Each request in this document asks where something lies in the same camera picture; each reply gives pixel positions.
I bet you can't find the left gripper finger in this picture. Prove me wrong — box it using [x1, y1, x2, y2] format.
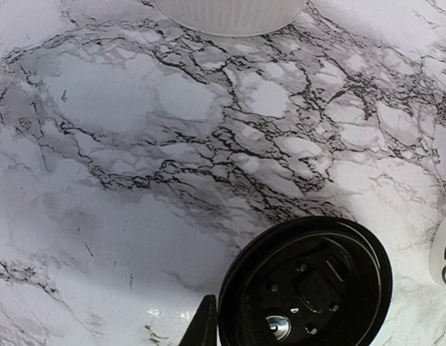
[179, 295, 218, 346]

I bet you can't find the black cup lid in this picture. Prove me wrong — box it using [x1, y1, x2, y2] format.
[218, 216, 393, 345]

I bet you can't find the white ribbed utensil container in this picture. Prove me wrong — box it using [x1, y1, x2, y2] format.
[156, 0, 306, 37]

